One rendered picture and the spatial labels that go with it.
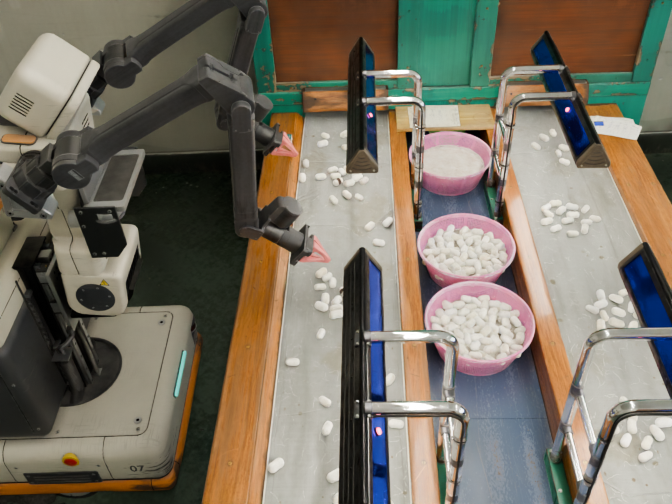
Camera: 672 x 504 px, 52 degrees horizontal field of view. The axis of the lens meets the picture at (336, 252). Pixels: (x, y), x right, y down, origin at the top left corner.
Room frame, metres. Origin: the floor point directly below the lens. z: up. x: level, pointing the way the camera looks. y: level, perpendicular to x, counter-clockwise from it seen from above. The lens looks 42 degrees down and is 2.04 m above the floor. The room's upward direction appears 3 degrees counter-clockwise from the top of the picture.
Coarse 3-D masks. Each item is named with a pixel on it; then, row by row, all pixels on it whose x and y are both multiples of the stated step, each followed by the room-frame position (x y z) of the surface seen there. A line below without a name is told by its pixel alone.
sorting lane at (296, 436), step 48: (336, 144) 2.00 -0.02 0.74; (384, 144) 1.98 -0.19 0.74; (336, 192) 1.73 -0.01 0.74; (384, 192) 1.71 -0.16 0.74; (336, 240) 1.50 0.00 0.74; (384, 240) 1.49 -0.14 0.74; (288, 288) 1.32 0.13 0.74; (336, 288) 1.30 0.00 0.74; (384, 288) 1.29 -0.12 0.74; (288, 336) 1.15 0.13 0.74; (336, 336) 1.14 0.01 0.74; (288, 384) 1.00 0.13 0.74; (336, 384) 0.99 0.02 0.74; (288, 432) 0.87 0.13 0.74; (336, 432) 0.86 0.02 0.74; (288, 480) 0.75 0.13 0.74
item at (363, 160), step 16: (352, 48) 2.01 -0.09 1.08; (368, 48) 1.99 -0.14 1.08; (352, 64) 1.90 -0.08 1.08; (368, 64) 1.89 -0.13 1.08; (352, 80) 1.81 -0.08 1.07; (368, 80) 1.78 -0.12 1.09; (352, 96) 1.71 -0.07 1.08; (368, 96) 1.69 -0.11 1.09; (352, 112) 1.62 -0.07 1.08; (368, 112) 1.61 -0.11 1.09; (352, 128) 1.54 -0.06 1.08; (368, 128) 1.52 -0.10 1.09; (352, 144) 1.47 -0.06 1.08; (368, 144) 1.45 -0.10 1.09; (352, 160) 1.40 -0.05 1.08; (368, 160) 1.40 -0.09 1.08
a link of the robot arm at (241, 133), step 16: (240, 112) 1.20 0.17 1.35; (240, 128) 1.21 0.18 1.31; (240, 144) 1.25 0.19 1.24; (240, 160) 1.26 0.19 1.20; (240, 176) 1.27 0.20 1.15; (240, 192) 1.27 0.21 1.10; (256, 192) 1.30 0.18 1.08; (240, 208) 1.28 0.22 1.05; (256, 208) 1.29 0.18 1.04; (240, 224) 1.28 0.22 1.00; (256, 224) 1.29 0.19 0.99
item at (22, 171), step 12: (24, 156) 1.29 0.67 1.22; (36, 156) 1.24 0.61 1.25; (24, 168) 1.22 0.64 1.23; (36, 168) 1.21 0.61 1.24; (12, 180) 1.21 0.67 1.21; (24, 180) 1.20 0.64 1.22; (36, 180) 1.20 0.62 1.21; (48, 180) 1.20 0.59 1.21; (12, 192) 1.18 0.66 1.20; (24, 192) 1.20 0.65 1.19; (36, 192) 1.20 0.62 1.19; (48, 192) 1.21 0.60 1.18; (24, 204) 1.18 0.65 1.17; (36, 204) 1.19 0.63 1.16
